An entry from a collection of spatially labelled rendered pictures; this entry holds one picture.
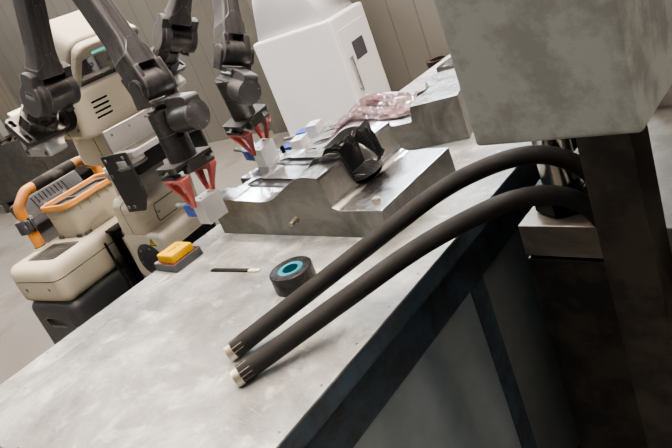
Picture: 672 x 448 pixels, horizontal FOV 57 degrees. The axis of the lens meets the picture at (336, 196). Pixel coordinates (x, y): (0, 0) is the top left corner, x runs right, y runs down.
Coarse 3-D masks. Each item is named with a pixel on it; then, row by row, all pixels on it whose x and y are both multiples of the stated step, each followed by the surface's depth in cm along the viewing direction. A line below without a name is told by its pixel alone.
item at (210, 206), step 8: (208, 192) 125; (216, 192) 125; (200, 200) 122; (208, 200) 123; (216, 200) 125; (184, 208) 128; (192, 208) 126; (200, 208) 123; (208, 208) 123; (216, 208) 125; (224, 208) 126; (192, 216) 127; (200, 216) 125; (208, 216) 123; (216, 216) 125
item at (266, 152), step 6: (264, 138) 153; (270, 138) 152; (258, 144) 151; (264, 144) 150; (270, 144) 151; (234, 150) 159; (240, 150) 157; (258, 150) 149; (264, 150) 150; (270, 150) 151; (276, 150) 153; (246, 156) 154; (252, 156) 153; (258, 156) 150; (264, 156) 150; (270, 156) 151; (276, 156) 153; (258, 162) 152; (264, 162) 151; (270, 162) 152
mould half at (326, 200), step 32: (384, 128) 132; (384, 160) 131; (416, 160) 127; (448, 160) 127; (224, 192) 145; (256, 192) 137; (288, 192) 124; (320, 192) 118; (352, 192) 122; (384, 192) 118; (416, 192) 119; (224, 224) 145; (256, 224) 137; (288, 224) 130; (320, 224) 123; (352, 224) 117
